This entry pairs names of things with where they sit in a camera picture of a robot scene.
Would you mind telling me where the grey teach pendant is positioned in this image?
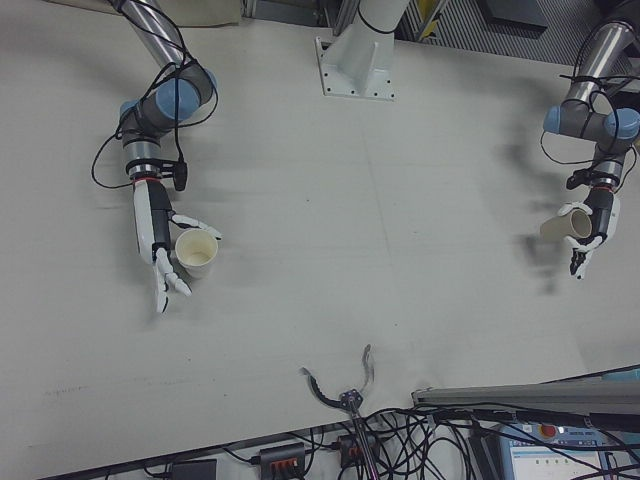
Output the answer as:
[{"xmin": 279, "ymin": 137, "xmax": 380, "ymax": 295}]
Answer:
[{"xmin": 479, "ymin": 419, "xmax": 640, "ymax": 480}]

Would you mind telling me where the dark grey cabinet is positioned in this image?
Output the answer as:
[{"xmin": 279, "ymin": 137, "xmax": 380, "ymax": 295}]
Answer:
[{"xmin": 482, "ymin": 0, "xmax": 549, "ymax": 27}]

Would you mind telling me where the black claw grabber tool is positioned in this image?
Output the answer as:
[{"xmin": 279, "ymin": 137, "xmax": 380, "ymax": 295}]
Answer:
[{"xmin": 298, "ymin": 343, "xmax": 381, "ymax": 480}]

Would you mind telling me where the teal plastic box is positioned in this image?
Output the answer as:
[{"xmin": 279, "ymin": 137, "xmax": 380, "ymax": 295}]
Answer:
[{"xmin": 597, "ymin": 365, "xmax": 640, "ymax": 384}]

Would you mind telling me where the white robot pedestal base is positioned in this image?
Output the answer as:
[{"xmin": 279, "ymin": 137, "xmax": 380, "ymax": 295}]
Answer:
[{"xmin": 314, "ymin": 0, "xmax": 399, "ymax": 102}]

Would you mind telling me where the tan paper cup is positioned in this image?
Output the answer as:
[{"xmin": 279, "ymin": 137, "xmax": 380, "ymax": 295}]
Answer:
[{"xmin": 539, "ymin": 209, "xmax": 594, "ymax": 242}]

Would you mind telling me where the black hub with orange ports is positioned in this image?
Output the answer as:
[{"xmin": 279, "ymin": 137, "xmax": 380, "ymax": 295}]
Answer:
[
  {"xmin": 337, "ymin": 433, "xmax": 382, "ymax": 469},
  {"xmin": 258, "ymin": 442, "xmax": 307, "ymax": 474}
]

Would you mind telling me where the aluminium extrusion post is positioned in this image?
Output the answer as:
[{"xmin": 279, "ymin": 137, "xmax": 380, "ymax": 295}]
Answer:
[{"xmin": 411, "ymin": 377, "xmax": 640, "ymax": 416}]

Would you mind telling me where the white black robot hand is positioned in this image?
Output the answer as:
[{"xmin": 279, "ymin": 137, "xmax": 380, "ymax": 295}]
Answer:
[
  {"xmin": 132, "ymin": 180, "xmax": 224, "ymax": 315},
  {"xmin": 558, "ymin": 188, "xmax": 622, "ymax": 281}
]

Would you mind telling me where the flat black box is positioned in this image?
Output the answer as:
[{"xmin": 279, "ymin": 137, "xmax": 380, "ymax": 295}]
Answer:
[{"xmin": 169, "ymin": 458, "xmax": 219, "ymax": 480}]

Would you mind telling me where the yellow black hazard strip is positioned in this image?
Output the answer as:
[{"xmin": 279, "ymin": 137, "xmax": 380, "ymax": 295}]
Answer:
[{"xmin": 418, "ymin": 0, "xmax": 444, "ymax": 42}]

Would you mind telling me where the black cable tangle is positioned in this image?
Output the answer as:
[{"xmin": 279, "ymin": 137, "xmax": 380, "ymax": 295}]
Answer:
[{"xmin": 299, "ymin": 399, "xmax": 501, "ymax": 480}]

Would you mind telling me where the white paper cup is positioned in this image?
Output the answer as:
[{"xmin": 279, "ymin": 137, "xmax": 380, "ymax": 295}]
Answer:
[{"xmin": 174, "ymin": 229, "xmax": 220, "ymax": 281}]

